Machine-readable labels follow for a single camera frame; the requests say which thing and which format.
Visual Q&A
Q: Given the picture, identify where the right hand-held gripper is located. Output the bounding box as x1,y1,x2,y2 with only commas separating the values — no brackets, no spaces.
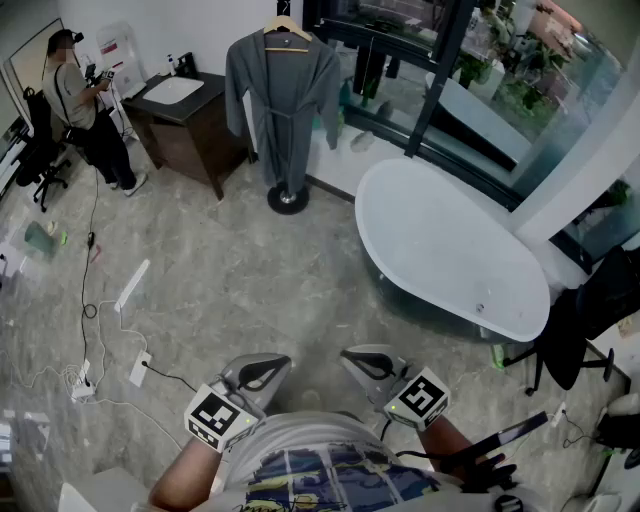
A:
339,344,451,432

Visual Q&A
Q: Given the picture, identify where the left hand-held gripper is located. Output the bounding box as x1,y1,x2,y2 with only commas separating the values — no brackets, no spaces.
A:
183,352,294,454

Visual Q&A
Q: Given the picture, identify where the grey bathrobe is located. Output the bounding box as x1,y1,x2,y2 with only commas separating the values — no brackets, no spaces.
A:
224,28,344,195

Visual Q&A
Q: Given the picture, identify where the wooden clothes hanger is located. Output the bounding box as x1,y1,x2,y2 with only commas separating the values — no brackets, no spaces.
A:
262,13,314,54

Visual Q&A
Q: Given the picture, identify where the person's right forearm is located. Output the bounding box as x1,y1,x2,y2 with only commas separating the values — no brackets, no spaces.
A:
414,414,484,474

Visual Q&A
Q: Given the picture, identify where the person's left forearm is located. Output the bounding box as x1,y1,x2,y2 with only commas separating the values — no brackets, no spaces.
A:
148,434,236,512

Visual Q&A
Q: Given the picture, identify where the person's printed white shirt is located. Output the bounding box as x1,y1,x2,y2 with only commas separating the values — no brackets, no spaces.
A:
219,411,506,512

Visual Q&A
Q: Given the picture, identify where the white bathtub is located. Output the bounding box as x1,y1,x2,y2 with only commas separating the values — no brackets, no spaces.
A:
354,158,552,345

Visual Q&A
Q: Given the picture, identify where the long white floor strip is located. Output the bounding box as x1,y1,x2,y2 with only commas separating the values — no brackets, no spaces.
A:
114,258,152,314

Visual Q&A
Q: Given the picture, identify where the black base coat stand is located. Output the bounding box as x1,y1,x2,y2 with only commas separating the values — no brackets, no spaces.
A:
266,0,311,216

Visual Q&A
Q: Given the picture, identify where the white plastic box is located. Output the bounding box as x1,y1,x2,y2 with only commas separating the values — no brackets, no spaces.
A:
57,466,154,512

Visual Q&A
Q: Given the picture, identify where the black office chair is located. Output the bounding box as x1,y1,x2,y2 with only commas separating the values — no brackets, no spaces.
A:
501,244,640,397
14,86,72,214

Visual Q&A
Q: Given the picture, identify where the dark wooden vanity cabinet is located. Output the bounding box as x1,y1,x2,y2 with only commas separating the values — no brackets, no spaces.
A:
121,71,255,202

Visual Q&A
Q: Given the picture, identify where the green bin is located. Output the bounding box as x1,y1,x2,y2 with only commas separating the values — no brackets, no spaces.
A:
24,221,59,260

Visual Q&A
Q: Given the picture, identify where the white sink basin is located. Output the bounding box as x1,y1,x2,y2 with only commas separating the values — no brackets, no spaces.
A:
142,75,206,106

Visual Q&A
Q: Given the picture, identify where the white box appliance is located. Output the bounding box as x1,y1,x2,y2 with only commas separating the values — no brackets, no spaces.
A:
94,21,147,99

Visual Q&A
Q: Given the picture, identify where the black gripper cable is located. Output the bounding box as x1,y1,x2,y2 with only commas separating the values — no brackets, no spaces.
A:
379,418,441,459

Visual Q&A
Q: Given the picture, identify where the white floor cable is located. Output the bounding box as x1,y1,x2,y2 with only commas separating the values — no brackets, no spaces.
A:
0,298,184,451

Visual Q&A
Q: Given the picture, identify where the black chest camera bracket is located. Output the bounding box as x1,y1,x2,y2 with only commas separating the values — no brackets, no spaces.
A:
438,411,550,496

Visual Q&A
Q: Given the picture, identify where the long black floor cable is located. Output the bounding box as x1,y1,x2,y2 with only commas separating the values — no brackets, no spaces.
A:
78,162,103,384

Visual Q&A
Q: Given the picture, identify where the black window frame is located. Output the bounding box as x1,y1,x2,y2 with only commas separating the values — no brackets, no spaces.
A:
302,0,554,212

